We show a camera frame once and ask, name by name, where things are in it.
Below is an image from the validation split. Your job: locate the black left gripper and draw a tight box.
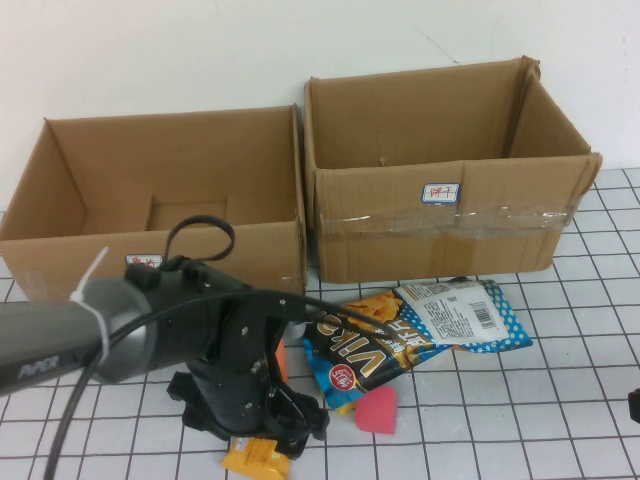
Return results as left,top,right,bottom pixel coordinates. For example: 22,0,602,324
182,344,330,461

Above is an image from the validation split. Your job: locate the small orange snack packet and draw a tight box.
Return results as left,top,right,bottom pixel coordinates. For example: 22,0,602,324
220,434,292,476

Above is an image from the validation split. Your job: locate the blue chips bag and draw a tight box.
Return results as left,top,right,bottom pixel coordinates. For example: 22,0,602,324
302,278,534,412

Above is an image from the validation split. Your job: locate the orange foam cube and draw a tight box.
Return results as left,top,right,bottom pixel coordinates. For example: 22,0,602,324
276,338,290,384

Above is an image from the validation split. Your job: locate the red foam cube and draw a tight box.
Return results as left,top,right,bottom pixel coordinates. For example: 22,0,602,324
354,384,400,436

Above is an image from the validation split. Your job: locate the cardboard box marked F2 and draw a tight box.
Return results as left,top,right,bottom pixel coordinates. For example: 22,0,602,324
0,103,309,304

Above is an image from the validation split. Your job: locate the taped cardboard box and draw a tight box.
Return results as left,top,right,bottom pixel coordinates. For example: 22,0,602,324
303,55,604,285

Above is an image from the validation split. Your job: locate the white zip tie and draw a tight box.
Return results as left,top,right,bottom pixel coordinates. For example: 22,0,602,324
68,246,112,362

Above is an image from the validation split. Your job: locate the thin black cable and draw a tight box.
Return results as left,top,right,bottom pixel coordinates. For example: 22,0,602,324
42,288,386,480

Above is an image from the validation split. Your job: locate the black looped cable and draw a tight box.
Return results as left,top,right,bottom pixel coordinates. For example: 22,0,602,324
164,213,237,266

